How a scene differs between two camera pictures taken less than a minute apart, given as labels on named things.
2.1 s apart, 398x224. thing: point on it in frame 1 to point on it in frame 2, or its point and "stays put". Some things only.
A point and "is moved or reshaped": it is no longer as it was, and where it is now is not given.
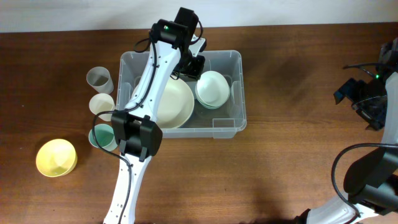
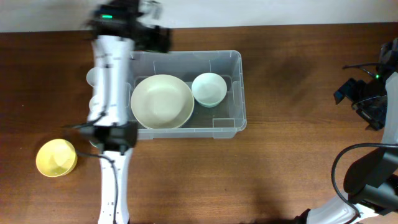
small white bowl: x=212 y=89 is moved or reshaped
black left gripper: x=195 y=70 to x=153 y=43
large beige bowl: x=174 y=104 stays put
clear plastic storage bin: x=204 y=122 stays put
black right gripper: x=374 y=117 stays put
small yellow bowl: x=56 y=158 stays put
